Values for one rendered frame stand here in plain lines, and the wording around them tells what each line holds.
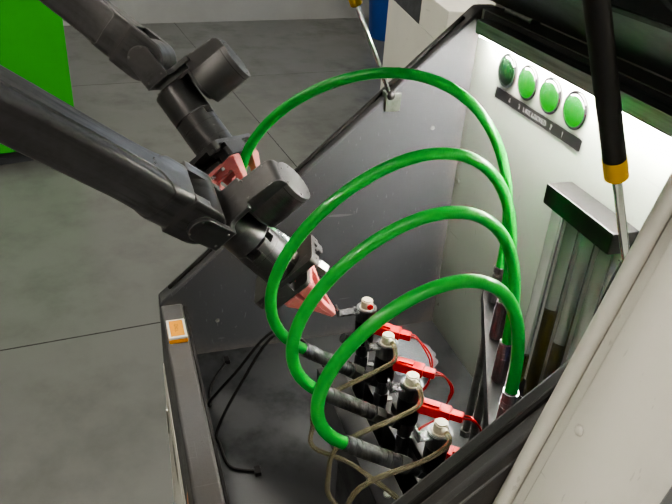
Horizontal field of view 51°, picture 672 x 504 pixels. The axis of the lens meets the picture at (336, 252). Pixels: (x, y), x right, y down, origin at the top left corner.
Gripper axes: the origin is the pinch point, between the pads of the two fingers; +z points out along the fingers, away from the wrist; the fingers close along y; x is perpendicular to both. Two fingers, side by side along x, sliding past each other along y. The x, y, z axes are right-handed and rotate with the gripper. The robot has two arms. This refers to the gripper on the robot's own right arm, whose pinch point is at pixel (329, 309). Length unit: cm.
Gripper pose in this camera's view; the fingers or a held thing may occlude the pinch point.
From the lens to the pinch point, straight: 95.2
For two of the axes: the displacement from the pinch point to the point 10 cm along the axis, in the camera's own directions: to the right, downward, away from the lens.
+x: -0.5, -5.1, 8.6
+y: 7.4, -5.9, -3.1
